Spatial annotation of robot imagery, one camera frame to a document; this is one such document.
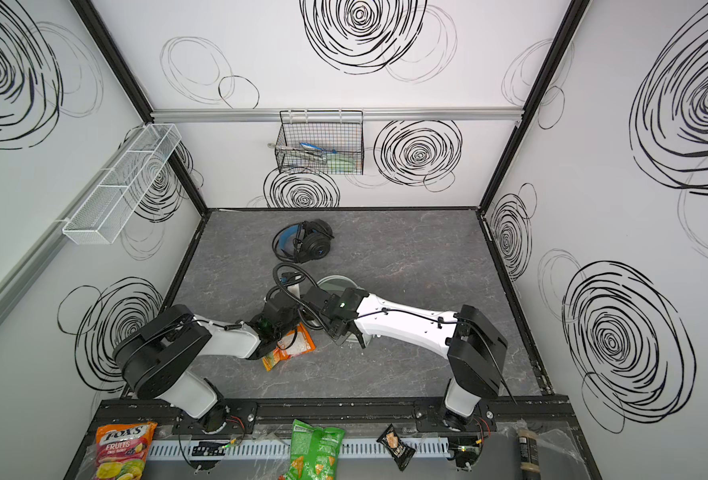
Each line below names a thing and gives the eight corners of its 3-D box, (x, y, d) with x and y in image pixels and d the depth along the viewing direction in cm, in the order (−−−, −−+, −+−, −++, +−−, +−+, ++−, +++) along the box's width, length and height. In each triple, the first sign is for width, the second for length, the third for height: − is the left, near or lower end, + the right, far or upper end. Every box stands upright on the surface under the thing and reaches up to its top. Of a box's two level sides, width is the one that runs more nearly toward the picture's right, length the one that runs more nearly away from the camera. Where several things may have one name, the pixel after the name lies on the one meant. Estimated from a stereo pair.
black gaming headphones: (271, 267, 105) (264, 251, 98) (278, 233, 115) (273, 217, 108) (331, 267, 105) (329, 251, 98) (333, 233, 115) (331, 217, 108)
